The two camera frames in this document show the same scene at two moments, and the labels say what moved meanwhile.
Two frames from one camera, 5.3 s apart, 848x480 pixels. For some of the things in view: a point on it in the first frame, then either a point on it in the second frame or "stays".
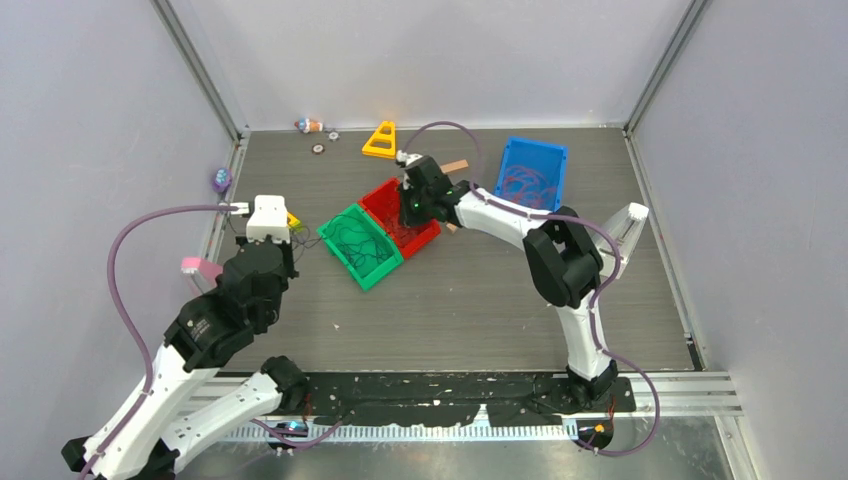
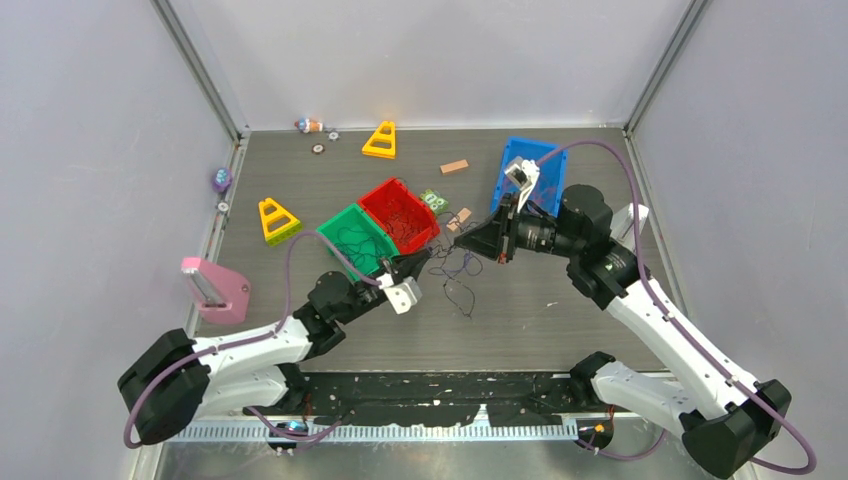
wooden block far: x=454 y=166 stays
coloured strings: x=314 y=239 to x=448 y=270
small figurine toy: x=308 y=126 stays
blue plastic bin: x=534 y=172 stays
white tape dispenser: x=625 y=226 stays
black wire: x=401 y=209 to x=445 y=229
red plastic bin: x=384 y=204 stays
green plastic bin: x=365 y=248 stays
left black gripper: x=291 y=269 to x=406 y=265
